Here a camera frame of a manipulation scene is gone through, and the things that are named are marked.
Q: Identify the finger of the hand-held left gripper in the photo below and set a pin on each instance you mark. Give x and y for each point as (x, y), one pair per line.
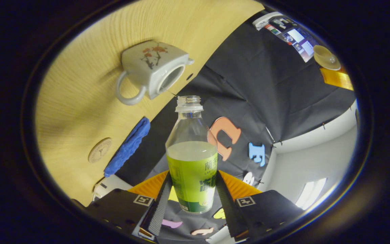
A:
(337, 78)

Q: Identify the white ceramic teacup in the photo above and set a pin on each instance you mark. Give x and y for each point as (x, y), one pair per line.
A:
(141, 71)

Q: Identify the ceiling light panel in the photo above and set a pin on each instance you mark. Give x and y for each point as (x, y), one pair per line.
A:
(310, 193)

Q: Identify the computer monitor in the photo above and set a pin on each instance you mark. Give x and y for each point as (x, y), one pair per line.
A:
(296, 37)

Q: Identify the blue towel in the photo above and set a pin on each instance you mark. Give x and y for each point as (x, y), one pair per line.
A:
(127, 145)

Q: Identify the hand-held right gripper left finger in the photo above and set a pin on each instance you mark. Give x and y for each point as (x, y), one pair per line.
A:
(159, 210)

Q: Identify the round wooden coaster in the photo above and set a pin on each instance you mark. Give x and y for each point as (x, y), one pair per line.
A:
(99, 150)

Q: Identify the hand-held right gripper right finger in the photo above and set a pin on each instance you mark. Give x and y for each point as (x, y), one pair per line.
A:
(230, 210)

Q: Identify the green label water bottle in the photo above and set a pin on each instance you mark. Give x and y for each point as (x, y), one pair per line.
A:
(191, 169)

